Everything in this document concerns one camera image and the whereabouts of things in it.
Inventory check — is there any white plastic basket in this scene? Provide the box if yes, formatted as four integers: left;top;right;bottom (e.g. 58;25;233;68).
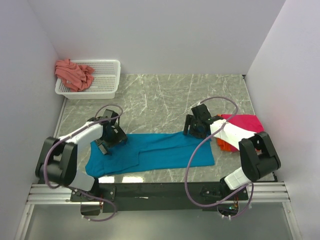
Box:
55;59;121;100

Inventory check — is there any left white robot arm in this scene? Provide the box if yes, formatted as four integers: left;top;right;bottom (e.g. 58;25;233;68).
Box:
35;109;128;201

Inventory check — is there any orange folded t shirt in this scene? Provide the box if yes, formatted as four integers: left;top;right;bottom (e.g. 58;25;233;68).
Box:
216;114;237;153

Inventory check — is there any black base beam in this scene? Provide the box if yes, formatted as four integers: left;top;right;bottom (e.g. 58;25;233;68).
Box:
69;181;250;216

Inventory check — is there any salmon crumpled t shirt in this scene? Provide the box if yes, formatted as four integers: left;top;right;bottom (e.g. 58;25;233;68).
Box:
55;58;95;92

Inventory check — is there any aluminium rail frame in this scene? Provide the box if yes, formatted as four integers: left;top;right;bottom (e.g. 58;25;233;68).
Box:
26;182;291;205

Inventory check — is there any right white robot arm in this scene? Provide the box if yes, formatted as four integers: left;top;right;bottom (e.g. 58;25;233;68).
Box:
183;104;281;200

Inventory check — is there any blue t shirt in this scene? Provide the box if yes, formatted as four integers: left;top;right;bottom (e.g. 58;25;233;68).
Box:
85;132;202;178

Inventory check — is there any pink folded t shirt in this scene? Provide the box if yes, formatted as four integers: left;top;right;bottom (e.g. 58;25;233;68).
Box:
221;113;265;153

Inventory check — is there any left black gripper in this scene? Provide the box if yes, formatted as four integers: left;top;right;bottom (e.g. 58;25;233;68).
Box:
95;123;128;155

